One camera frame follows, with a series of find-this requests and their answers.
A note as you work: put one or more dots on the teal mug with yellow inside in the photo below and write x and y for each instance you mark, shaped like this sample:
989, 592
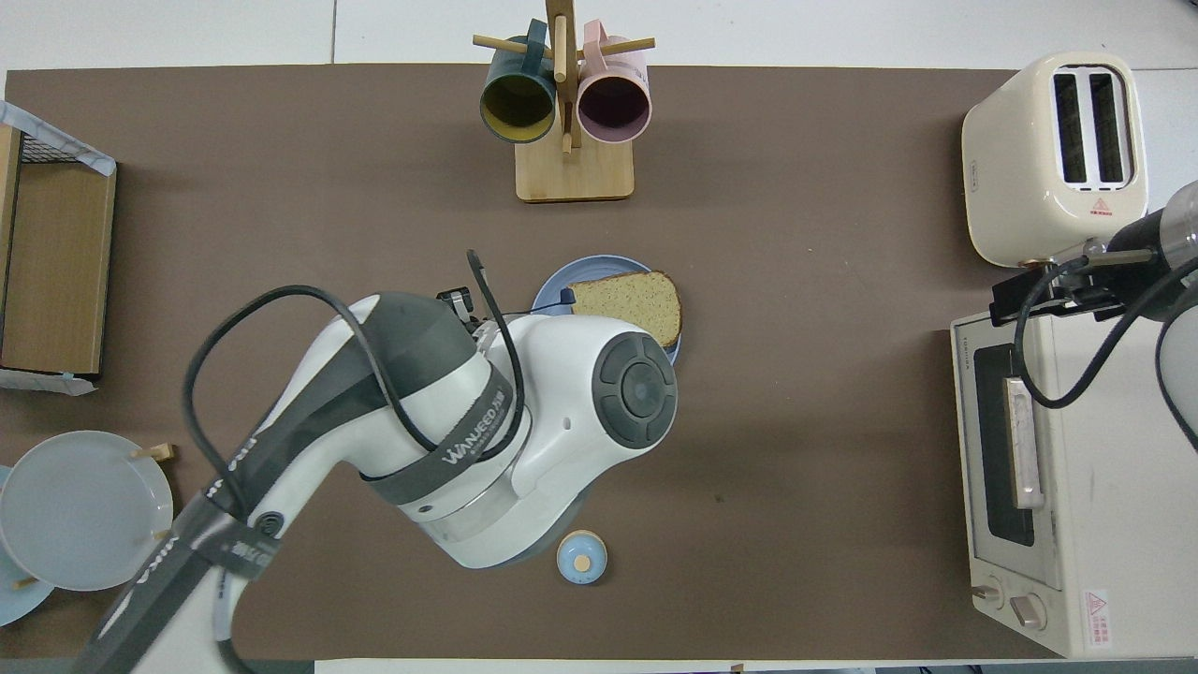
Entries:
518, 108

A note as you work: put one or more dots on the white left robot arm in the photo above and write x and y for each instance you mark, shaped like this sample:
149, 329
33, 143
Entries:
562, 374

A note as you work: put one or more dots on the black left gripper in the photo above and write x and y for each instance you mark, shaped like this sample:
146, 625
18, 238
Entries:
454, 304

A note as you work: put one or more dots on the small blue call bell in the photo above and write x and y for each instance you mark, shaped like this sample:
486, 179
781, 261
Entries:
581, 560

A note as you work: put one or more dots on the light blue round plate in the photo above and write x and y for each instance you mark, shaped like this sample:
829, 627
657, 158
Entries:
14, 604

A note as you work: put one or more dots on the pink mug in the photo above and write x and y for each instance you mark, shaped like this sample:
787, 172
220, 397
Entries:
613, 108

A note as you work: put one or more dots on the white toaster oven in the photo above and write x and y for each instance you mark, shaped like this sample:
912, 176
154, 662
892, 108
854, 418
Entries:
1104, 487

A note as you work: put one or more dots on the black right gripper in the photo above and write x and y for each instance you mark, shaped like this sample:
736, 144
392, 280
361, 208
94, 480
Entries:
1132, 248

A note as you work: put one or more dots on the toasted bread slice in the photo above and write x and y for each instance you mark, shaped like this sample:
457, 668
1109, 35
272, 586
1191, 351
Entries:
636, 304

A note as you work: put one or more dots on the cream two-slot toaster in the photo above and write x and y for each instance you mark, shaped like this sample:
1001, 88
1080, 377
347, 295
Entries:
1029, 168

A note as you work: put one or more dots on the brown table mat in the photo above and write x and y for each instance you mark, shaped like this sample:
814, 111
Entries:
796, 421

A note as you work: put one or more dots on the grey round plate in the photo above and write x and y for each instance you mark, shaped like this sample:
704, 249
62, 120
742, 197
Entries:
84, 510

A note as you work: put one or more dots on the wooden plate rack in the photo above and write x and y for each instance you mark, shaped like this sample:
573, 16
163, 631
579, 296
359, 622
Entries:
154, 452

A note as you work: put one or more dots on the wooden mug rack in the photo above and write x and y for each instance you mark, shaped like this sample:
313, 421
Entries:
573, 178

